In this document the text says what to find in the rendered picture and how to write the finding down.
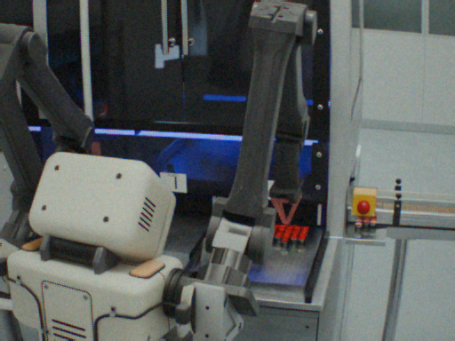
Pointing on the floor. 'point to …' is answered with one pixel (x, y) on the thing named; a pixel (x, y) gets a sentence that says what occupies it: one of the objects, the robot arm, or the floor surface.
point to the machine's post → (338, 154)
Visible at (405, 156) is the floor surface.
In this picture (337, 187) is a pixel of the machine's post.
